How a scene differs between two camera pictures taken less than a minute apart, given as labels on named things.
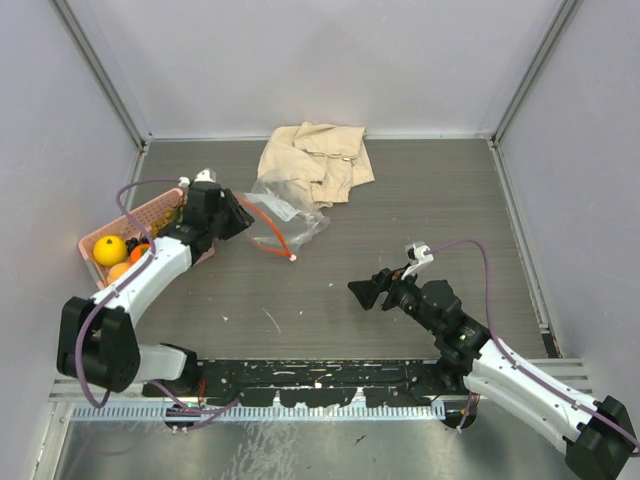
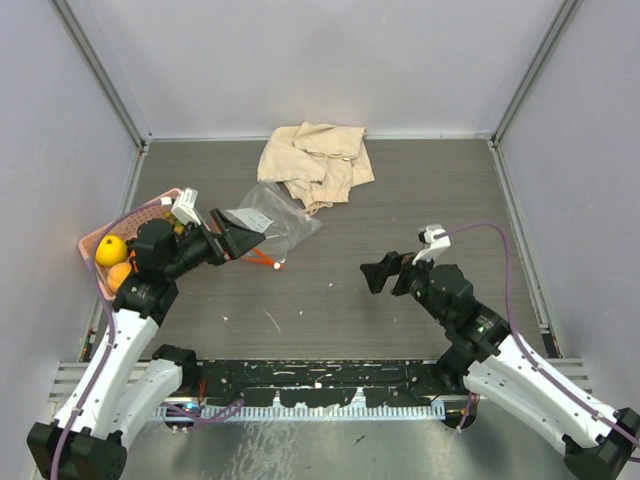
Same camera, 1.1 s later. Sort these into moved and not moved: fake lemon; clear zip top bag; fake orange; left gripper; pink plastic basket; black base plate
Moved: left gripper; clear zip top bag
Not moved: pink plastic basket; black base plate; fake orange; fake lemon
